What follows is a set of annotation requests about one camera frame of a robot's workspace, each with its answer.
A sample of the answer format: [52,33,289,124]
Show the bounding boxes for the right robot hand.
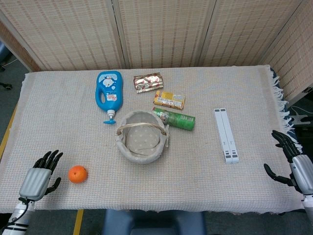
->
[264,130,313,195]

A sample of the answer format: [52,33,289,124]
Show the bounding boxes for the white folding laptop stand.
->
[213,108,240,165]

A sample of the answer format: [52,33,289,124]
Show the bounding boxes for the grey fabric basket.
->
[114,110,170,165]

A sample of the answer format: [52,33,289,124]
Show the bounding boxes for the grey woven tablecloth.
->
[0,64,306,215]

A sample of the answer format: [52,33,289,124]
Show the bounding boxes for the gold foil snack pack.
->
[133,72,164,94]

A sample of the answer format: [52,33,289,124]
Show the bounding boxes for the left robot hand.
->
[19,150,64,202]

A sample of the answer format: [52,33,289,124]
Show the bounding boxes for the yellow snack box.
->
[153,90,186,110]

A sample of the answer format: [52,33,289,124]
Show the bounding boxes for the orange fruit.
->
[68,165,88,184]

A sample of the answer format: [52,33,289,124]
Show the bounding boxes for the green cylindrical can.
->
[152,107,196,131]

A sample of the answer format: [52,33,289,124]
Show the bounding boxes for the blue pump detergent bottle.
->
[95,70,123,125]

